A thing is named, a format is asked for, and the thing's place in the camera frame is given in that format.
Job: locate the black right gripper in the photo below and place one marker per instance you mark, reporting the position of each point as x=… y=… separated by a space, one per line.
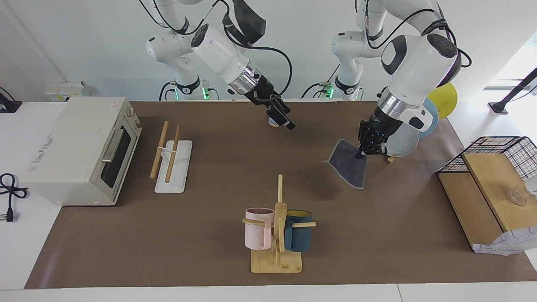
x=261 y=92

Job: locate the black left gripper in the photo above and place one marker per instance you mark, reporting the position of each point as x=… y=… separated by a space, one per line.
x=384 y=126

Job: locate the purple and grey towel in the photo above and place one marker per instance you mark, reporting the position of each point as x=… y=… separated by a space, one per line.
x=350 y=165

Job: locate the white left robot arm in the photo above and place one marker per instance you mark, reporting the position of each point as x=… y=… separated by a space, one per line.
x=415 y=63

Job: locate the wooden plate rack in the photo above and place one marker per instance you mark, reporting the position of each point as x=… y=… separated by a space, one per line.
x=392 y=158

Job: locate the white towel rack wooden bars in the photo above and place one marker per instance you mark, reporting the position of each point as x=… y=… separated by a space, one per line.
x=176 y=180

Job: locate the grey plate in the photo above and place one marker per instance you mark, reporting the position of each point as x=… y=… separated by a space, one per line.
x=405 y=142

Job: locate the light blue plate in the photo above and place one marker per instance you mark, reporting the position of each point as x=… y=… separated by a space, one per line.
x=430 y=119

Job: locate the brown table mat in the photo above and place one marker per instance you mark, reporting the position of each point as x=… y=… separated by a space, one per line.
x=377 y=230

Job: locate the yellow plate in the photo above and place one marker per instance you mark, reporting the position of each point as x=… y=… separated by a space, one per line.
x=447 y=102

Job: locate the dark teal mug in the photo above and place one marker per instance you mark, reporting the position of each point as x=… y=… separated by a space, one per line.
x=300 y=241

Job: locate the pink mug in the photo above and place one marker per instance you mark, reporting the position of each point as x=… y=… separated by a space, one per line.
x=254 y=237

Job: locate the black stand leg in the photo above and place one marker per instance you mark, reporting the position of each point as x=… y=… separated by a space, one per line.
x=499 y=107

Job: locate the wooden mug tree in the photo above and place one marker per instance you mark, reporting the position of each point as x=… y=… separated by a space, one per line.
x=277 y=264

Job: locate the clear glass lid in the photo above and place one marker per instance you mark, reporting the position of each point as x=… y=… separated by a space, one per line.
x=516 y=197

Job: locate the white marbled paper sheet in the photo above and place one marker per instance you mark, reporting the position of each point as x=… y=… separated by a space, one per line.
x=503 y=245

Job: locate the beige toaster oven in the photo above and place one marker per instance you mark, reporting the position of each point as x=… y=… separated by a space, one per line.
x=67 y=155

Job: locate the black clamp mount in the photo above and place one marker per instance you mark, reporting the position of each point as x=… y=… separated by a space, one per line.
x=8 y=107

